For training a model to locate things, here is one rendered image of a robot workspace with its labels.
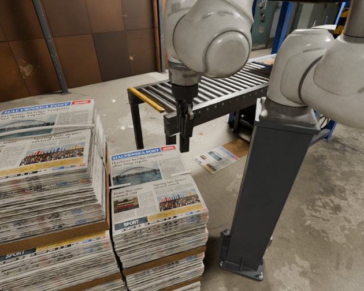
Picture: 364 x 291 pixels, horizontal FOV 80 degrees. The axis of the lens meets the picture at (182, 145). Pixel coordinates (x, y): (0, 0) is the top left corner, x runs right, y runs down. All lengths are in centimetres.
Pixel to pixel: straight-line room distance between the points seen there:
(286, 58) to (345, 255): 140
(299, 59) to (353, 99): 20
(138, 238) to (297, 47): 72
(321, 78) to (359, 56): 9
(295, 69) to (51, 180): 69
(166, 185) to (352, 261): 139
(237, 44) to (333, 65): 32
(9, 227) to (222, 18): 60
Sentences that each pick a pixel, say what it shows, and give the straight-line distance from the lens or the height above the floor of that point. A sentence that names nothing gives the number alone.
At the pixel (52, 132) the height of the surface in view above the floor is 106.
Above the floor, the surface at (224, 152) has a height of 1.
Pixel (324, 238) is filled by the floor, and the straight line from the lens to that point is 187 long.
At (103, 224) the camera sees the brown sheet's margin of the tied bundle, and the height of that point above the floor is 87.
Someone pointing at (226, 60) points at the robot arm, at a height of 128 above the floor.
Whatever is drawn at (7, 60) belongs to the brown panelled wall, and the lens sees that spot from 413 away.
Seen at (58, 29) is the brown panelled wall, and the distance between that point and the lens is 412.
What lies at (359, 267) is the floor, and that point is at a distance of 185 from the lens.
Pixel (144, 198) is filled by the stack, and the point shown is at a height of 83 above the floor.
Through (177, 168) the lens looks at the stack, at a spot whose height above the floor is 83.
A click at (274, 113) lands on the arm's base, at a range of 82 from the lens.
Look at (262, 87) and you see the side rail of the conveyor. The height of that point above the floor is 80.
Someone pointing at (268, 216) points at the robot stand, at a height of 52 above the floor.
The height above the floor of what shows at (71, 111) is 106.
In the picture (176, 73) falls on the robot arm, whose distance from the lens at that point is 57.
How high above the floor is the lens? 136
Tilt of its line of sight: 35 degrees down
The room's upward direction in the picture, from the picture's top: straight up
